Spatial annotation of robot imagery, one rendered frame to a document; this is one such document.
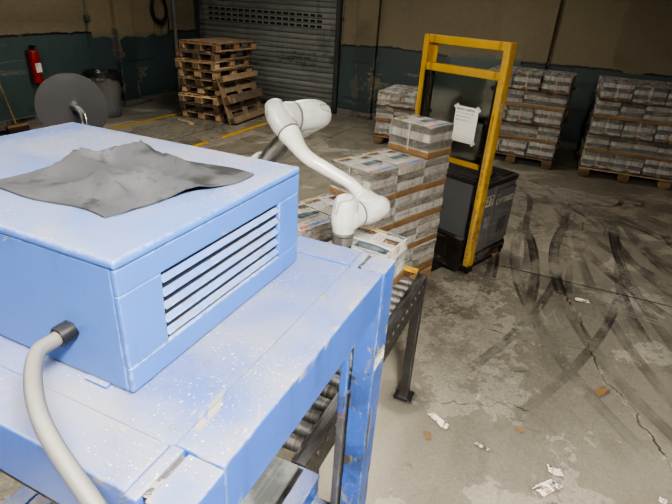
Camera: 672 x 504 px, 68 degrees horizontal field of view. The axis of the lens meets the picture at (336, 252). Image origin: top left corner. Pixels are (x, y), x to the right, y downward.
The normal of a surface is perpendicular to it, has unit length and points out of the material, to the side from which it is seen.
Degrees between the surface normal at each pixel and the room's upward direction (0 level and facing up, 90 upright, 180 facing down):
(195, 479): 0
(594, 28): 90
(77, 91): 90
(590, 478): 0
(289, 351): 0
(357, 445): 90
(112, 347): 90
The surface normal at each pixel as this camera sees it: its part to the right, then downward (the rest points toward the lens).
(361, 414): -0.42, 0.38
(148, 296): 0.91, 0.23
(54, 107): 0.50, 0.41
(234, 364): 0.06, -0.89
